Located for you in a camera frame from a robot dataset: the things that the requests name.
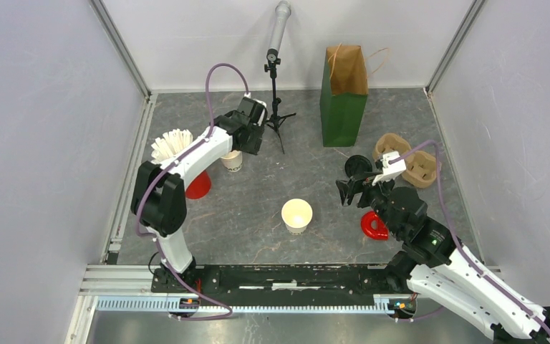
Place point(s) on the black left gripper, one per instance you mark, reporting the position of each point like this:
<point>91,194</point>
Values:
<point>253,147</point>

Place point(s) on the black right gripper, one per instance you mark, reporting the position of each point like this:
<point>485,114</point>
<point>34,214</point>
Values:
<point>364,183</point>

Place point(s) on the white paper coffee cup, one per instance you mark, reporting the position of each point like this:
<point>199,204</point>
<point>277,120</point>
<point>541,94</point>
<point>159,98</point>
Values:
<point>296,215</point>

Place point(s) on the black plastic cup lid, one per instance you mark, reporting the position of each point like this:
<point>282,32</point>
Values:
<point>357,164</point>

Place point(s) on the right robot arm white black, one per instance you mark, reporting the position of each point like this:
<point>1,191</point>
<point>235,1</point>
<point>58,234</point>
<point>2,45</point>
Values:
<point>434,263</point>

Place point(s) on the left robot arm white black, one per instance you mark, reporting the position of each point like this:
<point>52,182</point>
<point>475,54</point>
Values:
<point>159,200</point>

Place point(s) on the red horseshoe shaped object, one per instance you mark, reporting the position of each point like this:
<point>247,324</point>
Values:
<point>373,227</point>

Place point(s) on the red cup holder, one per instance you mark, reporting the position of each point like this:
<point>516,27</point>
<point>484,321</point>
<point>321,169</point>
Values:
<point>199,187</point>

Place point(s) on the brown pulp cup carriers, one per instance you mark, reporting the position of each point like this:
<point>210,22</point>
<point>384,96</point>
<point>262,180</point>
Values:
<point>421,166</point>

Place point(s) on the black tripod with grey tube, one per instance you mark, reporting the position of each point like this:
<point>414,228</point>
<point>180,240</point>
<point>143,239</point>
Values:
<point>282,13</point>

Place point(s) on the green brown paper bag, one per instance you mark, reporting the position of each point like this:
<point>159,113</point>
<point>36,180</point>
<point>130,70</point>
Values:
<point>344,94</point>

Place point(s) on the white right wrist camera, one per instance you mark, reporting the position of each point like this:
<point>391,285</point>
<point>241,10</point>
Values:
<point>393,165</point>

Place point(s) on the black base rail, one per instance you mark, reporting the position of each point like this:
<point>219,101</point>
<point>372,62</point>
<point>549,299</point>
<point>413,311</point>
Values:
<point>281,285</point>

